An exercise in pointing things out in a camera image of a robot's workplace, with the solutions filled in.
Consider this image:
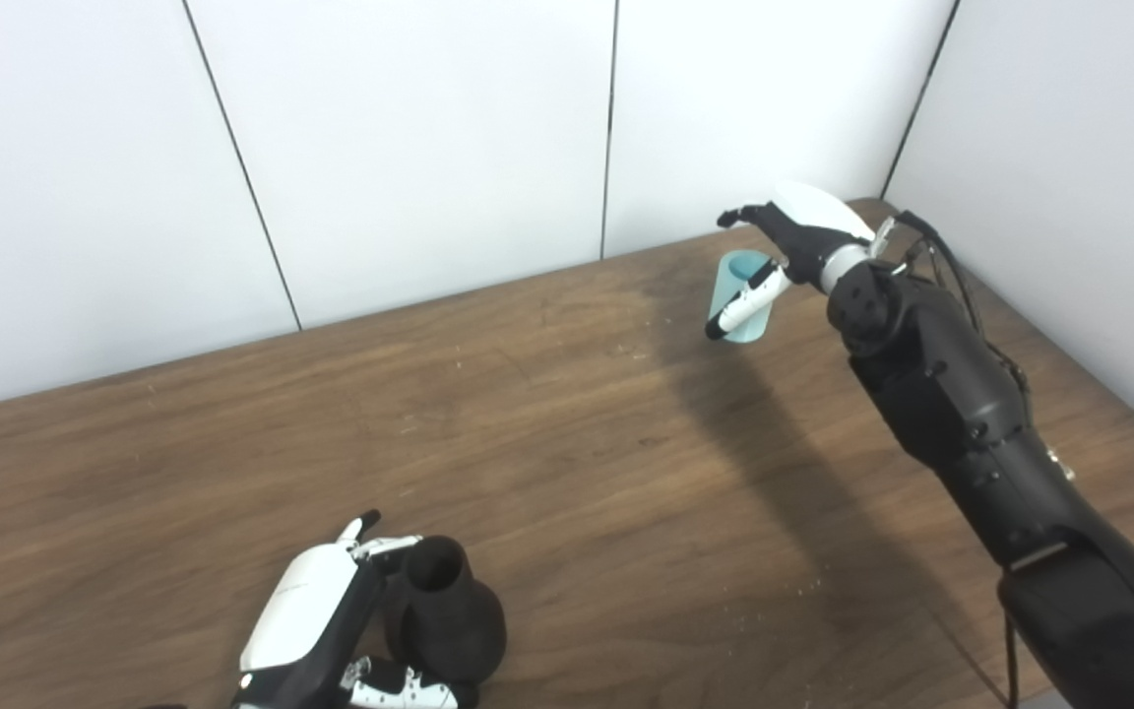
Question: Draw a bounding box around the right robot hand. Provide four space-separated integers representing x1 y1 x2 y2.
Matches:
705 180 878 342

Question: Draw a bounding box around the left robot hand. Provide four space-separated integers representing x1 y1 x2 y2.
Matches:
229 510 479 709

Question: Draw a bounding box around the light-blue hose piece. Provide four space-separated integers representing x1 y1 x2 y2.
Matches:
711 250 781 346

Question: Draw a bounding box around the black nozzle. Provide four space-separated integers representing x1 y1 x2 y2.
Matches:
385 536 508 687

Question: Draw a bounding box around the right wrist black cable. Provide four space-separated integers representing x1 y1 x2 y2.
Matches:
872 210 1080 709

